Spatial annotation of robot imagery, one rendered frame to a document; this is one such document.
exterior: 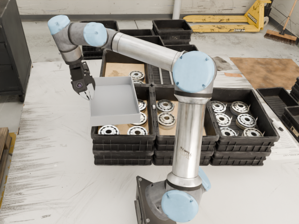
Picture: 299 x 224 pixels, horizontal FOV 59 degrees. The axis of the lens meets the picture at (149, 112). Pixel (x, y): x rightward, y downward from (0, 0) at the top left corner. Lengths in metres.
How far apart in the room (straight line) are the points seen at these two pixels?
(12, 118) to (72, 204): 1.68
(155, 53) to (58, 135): 0.83
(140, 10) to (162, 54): 3.73
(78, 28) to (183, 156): 0.54
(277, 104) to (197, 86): 2.11
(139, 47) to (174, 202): 0.54
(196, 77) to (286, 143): 1.10
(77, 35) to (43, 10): 3.69
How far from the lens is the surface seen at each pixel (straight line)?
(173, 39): 3.04
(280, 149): 1.72
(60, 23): 0.97
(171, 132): 1.39
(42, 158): 1.48
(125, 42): 1.00
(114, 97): 1.21
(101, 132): 1.32
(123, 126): 1.39
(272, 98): 2.89
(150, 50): 0.96
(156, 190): 1.06
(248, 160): 1.48
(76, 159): 1.43
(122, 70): 1.81
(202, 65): 0.76
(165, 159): 1.35
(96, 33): 0.92
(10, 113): 2.90
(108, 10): 4.59
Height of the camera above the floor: 1.82
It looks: 42 degrees down
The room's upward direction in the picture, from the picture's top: 6 degrees clockwise
